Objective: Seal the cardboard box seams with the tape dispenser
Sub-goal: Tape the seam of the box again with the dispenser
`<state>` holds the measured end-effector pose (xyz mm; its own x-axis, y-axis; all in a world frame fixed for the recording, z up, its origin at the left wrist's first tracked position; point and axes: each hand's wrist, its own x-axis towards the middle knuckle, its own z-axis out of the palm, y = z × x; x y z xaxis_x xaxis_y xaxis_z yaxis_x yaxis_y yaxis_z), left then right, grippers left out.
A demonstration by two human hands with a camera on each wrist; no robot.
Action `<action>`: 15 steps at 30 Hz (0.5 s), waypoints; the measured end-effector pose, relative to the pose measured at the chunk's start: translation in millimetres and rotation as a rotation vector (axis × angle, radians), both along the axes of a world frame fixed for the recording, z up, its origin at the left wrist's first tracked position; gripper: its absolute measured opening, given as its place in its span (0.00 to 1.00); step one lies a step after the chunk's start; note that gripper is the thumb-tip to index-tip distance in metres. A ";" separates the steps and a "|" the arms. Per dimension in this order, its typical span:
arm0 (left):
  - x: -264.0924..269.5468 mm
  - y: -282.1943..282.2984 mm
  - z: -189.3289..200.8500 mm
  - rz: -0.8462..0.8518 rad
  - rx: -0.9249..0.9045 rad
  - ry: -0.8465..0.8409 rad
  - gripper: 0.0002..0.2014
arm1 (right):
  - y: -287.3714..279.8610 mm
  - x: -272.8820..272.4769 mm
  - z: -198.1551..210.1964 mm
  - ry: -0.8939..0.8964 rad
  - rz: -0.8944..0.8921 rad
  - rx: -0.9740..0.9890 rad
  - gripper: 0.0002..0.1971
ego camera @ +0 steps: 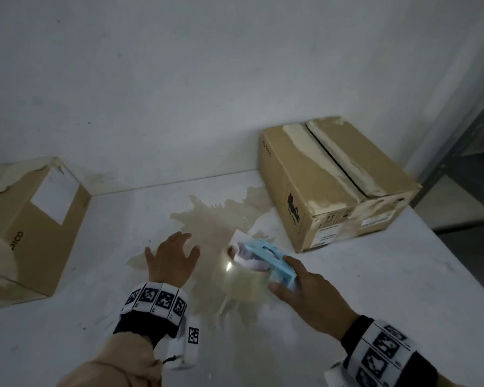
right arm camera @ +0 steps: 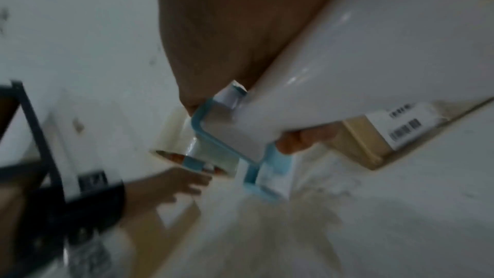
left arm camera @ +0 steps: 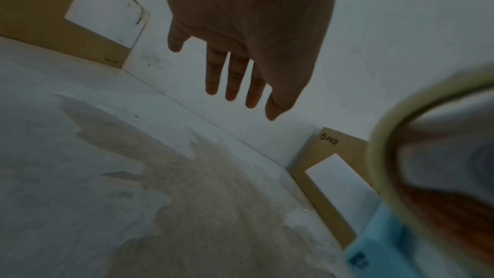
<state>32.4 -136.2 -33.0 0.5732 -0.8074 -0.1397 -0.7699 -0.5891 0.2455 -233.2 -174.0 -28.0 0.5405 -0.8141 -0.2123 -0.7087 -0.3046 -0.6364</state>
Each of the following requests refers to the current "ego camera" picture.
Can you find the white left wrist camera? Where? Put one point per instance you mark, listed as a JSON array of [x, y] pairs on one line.
[[185, 343]]

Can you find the clear packing tape roll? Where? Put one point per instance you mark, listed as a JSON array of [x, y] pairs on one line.
[[242, 284]]

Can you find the grey metal shelf rack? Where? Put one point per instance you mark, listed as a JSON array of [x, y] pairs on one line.
[[459, 157]]

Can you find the right marker wristband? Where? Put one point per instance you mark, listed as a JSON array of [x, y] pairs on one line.
[[383, 348]]

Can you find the person's right thumb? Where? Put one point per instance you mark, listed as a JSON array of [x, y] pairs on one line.
[[280, 290]]

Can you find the blue tape dispenser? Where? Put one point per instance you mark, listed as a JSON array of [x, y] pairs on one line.
[[268, 261]]

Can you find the marker wristband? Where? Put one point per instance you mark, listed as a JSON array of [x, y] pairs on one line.
[[383, 348], [155, 299]]

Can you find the cardboard box with white label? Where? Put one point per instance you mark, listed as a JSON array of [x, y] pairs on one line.
[[28, 237]]

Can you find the person's left forearm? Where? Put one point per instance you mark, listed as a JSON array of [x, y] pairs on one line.
[[117, 362]]

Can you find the left marker wristband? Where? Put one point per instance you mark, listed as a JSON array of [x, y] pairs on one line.
[[155, 299]]

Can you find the person's right hand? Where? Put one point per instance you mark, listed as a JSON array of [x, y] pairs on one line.
[[318, 300]]

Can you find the person's left hand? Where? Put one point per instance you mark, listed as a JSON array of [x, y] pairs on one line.
[[167, 265]]

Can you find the cardboard box with torn tape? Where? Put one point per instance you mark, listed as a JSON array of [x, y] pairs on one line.
[[330, 173]]

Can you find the person's left thumb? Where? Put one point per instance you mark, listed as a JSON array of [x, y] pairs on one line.
[[194, 254]]

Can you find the person's left little finger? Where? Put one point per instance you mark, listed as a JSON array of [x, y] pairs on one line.
[[149, 257]]

